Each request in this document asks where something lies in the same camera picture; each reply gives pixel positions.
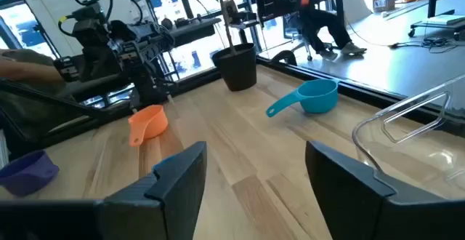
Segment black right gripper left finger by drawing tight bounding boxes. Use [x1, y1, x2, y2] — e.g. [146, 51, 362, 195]
[0, 140, 208, 240]

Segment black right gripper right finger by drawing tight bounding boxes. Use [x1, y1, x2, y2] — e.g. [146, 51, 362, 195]
[304, 140, 465, 240]

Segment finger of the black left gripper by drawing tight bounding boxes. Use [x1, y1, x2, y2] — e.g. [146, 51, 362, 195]
[156, 79, 176, 105]
[127, 85, 142, 114]

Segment orange measuring cup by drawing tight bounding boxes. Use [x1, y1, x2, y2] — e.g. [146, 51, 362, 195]
[127, 104, 169, 148]

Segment teal measuring cup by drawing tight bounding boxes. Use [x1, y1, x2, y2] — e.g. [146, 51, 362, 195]
[265, 79, 339, 119]

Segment clear plastic basket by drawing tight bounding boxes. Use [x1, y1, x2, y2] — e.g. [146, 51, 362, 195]
[351, 74, 465, 201]

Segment stack of coloured measuring cups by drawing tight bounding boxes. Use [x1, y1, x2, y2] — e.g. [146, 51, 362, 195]
[0, 150, 60, 197]

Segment green plant in black pot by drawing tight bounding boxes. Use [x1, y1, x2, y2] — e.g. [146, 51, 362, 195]
[174, 0, 258, 92]

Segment person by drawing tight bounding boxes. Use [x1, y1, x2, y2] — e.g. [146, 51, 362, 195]
[299, 0, 368, 57]
[0, 48, 95, 150]

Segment black table clamp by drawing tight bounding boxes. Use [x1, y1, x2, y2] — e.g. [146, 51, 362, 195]
[271, 49, 298, 66]

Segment blue-grey metal cart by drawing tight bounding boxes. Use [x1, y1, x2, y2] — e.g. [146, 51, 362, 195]
[408, 12, 465, 41]

